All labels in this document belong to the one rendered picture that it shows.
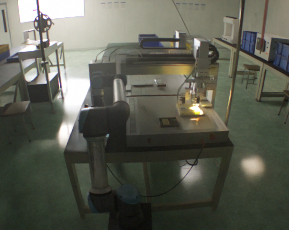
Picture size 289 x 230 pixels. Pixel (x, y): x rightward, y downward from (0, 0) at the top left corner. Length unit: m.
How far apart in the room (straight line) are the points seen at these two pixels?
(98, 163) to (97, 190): 0.14
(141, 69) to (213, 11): 7.68
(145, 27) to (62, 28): 3.11
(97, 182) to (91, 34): 8.00
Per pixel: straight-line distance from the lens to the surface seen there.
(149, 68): 1.80
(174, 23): 8.92
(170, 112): 1.82
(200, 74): 1.77
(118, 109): 1.07
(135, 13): 8.73
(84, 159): 1.62
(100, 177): 1.13
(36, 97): 4.03
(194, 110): 1.81
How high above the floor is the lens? 1.67
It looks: 27 degrees down
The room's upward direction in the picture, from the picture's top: straight up
